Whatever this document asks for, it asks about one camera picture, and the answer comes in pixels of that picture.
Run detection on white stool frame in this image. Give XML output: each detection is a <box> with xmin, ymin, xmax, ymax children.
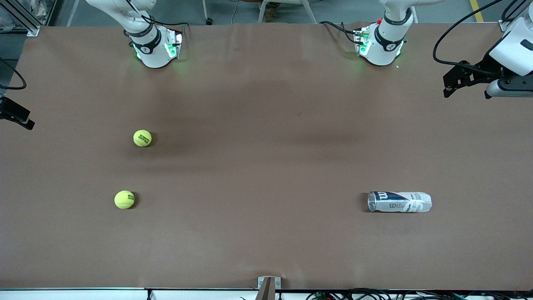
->
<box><xmin>257</xmin><ymin>0</ymin><xmax>318</xmax><ymax>24</ymax></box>

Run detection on black cable bundle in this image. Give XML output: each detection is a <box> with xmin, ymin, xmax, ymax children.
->
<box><xmin>306</xmin><ymin>287</ymin><xmax>533</xmax><ymax>300</ymax></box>

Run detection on Wilson tennis ball can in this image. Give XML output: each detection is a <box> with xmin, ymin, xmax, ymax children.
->
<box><xmin>368</xmin><ymin>191</ymin><xmax>432</xmax><ymax>213</ymax></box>

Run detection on black base power cable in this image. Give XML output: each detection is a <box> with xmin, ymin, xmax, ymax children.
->
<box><xmin>144</xmin><ymin>15</ymin><xmax>192</xmax><ymax>40</ymax></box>
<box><xmin>319</xmin><ymin>20</ymin><xmax>359</xmax><ymax>45</ymax></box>

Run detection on yellow Roland Garros tennis ball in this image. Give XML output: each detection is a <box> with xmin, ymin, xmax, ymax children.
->
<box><xmin>115</xmin><ymin>190</ymin><xmax>135</xmax><ymax>210</ymax></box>
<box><xmin>133</xmin><ymin>130</ymin><xmax>152</xmax><ymax>148</ymax></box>

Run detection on grey metal mount bracket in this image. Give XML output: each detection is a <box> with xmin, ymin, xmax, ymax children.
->
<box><xmin>257</xmin><ymin>276</ymin><xmax>282</xmax><ymax>300</ymax></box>

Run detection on aluminium frame profile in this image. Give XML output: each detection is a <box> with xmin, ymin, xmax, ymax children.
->
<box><xmin>0</xmin><ymin>0</ymin><xmax>40</xmax><ymax>37</ymax></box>
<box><xmin>498</xmin><ymin>0</ymin><xmax>533</xmax><ymax>32</ymax></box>

